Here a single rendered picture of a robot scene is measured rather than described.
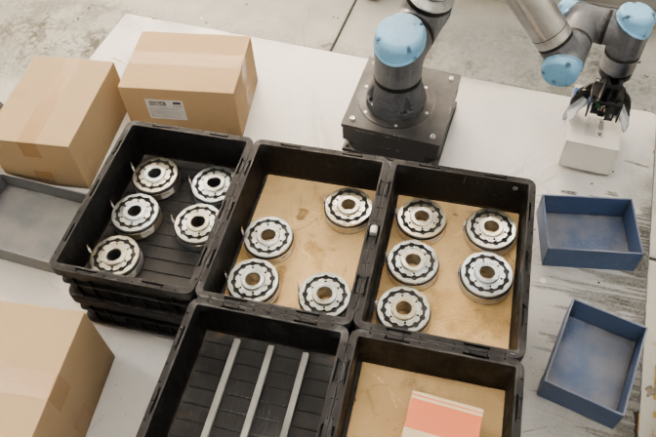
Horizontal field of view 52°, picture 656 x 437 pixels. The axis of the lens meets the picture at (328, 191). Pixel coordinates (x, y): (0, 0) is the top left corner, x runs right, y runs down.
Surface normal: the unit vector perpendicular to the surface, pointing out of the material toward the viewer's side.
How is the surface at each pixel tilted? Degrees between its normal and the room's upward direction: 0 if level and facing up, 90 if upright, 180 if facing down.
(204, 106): 90
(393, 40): 10
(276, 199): 0
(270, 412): 0
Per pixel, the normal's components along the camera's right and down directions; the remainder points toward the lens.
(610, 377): -0.04, -0.61
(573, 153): -0.32, 0.75
